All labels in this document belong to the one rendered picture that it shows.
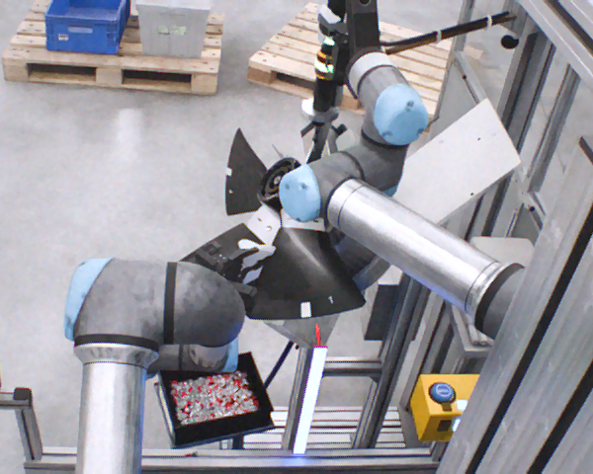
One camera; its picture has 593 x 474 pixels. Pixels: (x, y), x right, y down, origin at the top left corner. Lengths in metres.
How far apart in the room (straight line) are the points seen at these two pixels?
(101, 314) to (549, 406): 0.75
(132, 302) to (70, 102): 3.31
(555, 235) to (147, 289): 0.74
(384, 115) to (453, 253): 0.24
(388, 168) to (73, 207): 2.52
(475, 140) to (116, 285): 0.98
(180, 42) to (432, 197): 2.84
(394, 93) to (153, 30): 3.32
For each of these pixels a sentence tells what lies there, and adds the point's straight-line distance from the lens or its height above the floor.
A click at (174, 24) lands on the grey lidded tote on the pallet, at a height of 0.36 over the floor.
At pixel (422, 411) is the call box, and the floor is 1.04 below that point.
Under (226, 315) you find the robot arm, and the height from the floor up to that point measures 1.42.
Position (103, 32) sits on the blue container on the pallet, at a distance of 4.39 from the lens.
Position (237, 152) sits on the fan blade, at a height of 1.11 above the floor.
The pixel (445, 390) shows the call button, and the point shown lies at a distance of 1.49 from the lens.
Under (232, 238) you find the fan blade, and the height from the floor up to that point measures 1.08.
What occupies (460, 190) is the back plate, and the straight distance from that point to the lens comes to 1.69.
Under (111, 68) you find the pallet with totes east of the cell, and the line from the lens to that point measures 4.36.
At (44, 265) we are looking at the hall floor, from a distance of 3.26.
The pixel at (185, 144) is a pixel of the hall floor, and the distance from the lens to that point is 3.94.
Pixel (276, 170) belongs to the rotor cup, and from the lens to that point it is 1.68.
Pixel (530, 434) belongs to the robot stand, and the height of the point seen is 1.89.
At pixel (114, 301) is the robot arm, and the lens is 1.03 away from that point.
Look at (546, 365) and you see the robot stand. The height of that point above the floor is 1.93.
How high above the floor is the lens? 2.19
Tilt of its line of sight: 40 degrees down
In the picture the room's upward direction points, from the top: 9 degrees clockwise
